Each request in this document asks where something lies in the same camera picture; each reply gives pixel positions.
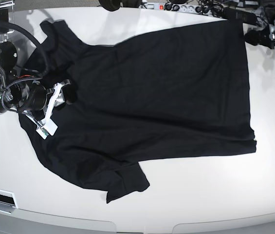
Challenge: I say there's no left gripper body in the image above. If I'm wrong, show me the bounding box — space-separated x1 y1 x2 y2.
244 24 275 49

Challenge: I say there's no white power strip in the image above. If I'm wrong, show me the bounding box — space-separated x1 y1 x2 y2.
139 0 212 16

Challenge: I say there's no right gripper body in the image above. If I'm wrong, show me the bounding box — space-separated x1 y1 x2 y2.
43 84 66 112

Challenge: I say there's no black t-shirt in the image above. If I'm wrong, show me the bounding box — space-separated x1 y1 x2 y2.
19 20 257 202

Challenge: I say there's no black corrugated left cable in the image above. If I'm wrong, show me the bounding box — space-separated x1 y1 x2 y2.
0 21 50 78

